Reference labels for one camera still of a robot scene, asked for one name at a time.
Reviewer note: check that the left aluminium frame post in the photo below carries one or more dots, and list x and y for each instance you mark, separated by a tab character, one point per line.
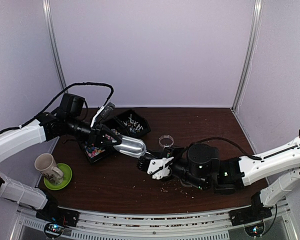
53	43

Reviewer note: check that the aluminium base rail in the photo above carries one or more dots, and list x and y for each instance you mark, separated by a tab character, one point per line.
207	225

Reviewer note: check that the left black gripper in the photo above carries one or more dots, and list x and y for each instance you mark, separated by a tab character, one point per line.
96	135

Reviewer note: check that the clear plastic jar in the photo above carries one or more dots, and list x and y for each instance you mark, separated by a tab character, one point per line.
130	146

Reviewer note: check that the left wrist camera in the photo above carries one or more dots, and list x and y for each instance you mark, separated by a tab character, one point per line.
102	114

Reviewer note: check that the aluminium frame post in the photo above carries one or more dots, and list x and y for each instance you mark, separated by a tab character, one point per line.
252	42
53	43

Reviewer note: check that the right aluminium frame post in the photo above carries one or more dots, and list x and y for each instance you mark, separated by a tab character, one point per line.
252	42

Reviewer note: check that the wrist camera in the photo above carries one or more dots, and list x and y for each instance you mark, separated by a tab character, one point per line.
102	114
160	168

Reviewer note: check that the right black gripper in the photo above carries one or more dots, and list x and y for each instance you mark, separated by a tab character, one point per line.
167	153

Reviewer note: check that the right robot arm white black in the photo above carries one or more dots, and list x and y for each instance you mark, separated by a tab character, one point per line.
199	165

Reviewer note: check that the green saucer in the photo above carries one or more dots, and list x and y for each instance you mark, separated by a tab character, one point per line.
65	175

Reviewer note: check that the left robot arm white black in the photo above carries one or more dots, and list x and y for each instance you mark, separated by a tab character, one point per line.
45	127

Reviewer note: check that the beige ceramic mug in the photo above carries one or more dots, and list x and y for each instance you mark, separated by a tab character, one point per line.
47	166

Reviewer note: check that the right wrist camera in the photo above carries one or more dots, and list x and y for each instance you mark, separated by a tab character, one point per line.
160	168

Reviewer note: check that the black three-compartment candy bin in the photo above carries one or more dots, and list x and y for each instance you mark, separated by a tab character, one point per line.
127	123

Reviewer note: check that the clear plastic jar lid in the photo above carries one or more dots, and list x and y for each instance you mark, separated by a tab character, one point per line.
166	141

